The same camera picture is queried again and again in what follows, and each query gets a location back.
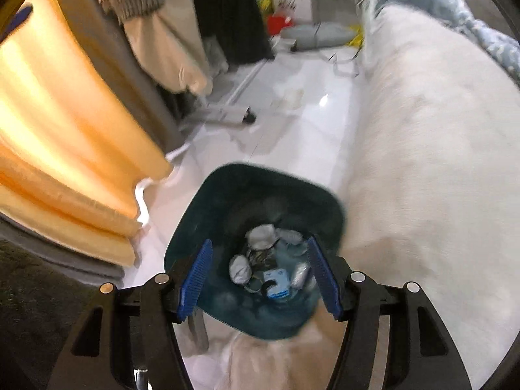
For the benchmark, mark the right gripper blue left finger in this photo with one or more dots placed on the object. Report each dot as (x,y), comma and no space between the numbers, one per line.
(194,280)

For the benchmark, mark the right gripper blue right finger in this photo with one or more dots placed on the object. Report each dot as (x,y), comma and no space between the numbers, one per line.
(325,278)

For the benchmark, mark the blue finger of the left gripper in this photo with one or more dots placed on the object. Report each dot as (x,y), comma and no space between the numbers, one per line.
(19,19)

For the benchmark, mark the blue white small package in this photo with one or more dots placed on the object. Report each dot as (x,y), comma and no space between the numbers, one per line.
(276,283)

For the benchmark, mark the white sock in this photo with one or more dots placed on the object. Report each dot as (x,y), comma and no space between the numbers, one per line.
(240,271)
(262,237)

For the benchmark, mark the dark teal trash bin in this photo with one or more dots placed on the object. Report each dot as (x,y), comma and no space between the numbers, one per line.
(259,222)

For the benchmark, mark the bubble wrap roll lower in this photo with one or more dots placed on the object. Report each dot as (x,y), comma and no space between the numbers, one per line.
(299,275)

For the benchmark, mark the bubble wrap roll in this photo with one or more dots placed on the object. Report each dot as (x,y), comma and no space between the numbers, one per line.
(299,275)
(290,237)

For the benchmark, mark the bubble wrap roll upper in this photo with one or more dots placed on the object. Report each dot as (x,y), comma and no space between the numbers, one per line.
(290,237)

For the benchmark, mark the grey-green bed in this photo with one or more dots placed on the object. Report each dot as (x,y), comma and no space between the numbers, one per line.
(434,195)

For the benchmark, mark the orange curtain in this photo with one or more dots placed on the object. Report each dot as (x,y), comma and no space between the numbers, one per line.
(71,154)

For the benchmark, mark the white clothes rack base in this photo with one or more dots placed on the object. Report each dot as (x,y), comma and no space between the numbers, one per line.
(222,106)

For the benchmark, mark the black hanging coat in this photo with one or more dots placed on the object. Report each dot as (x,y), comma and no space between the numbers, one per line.
(239,28)

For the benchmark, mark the red box on floor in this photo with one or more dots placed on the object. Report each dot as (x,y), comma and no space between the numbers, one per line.
(276,23)

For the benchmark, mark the blue patterned blanket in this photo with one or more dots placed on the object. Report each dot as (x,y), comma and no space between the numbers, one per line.
(501,47)

